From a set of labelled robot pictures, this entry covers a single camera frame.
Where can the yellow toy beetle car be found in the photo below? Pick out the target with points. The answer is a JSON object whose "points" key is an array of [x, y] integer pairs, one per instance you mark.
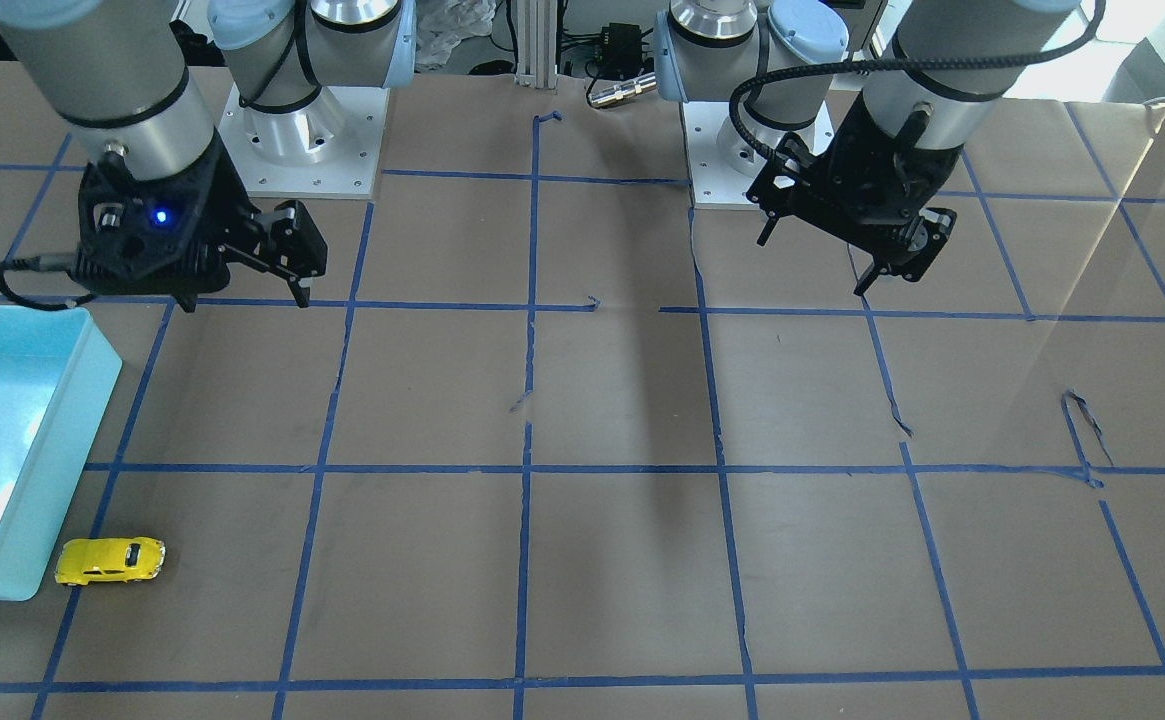
{"points": [[84, 561]]}

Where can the teal plastic bin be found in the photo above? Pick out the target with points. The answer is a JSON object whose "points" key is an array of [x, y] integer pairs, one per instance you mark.
{"points": [[57, 374]]}

